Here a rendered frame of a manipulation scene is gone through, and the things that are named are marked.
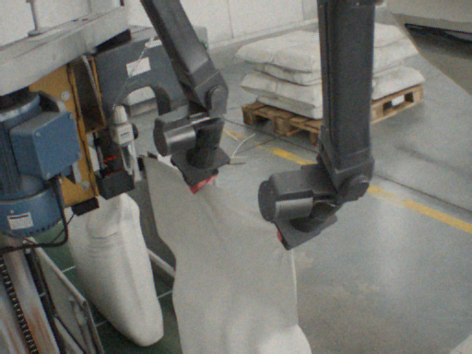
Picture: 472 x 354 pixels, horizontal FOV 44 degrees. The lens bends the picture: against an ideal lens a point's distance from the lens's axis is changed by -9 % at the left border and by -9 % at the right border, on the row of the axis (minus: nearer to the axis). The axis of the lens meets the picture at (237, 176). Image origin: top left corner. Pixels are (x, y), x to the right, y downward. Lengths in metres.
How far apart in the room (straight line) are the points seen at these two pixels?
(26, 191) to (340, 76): 0.65
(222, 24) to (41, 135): 5.41
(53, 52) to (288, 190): 0.52
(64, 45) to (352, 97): 0.62
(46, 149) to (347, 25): 0.58
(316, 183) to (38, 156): 0.45
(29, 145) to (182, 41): 0.31
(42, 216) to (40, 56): 0.29
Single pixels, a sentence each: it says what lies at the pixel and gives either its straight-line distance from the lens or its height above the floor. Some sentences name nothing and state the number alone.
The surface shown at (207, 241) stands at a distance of 1.31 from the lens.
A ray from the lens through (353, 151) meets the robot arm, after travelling 0.79.
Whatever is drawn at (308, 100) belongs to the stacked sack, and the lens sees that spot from 4.04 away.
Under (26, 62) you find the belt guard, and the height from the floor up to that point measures 1.41.
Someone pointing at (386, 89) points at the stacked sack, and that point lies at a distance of 4.54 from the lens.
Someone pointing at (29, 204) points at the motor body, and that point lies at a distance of 1.12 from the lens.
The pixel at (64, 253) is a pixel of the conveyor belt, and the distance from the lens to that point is 2.57.
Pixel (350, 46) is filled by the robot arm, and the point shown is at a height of 1.44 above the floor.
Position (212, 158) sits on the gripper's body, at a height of 1.14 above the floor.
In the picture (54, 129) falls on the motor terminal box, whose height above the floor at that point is 1.29.
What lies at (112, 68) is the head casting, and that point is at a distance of 1.34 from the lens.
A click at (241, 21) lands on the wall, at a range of 6.50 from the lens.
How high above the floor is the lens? 1.59
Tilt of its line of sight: 24 degrees down
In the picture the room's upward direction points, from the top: 8 degrees counter-clockwise
